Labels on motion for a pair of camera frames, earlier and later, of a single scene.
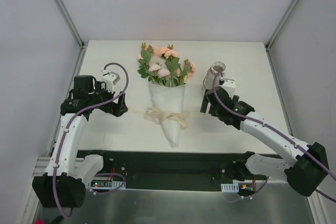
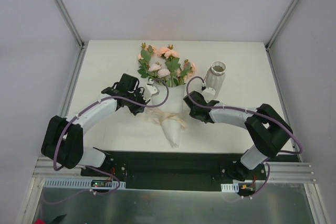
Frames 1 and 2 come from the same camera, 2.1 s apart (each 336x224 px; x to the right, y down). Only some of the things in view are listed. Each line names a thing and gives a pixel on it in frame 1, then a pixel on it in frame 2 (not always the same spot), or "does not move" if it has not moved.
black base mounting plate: (162, 171) does not move
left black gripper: (117, 104) -> (139, 102)
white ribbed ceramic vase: (213, 75) does not move
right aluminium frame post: (274, 34) does not move
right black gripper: (210, 100) -> (190, 100)
